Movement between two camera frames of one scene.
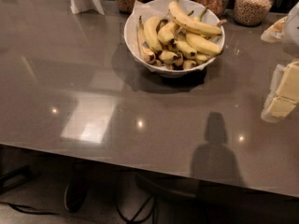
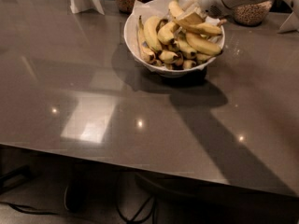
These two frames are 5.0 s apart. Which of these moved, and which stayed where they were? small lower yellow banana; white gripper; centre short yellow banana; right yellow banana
Moved: white gripper
Stayed: right yellow banana; small lower yellow banana; centre short yellow banana
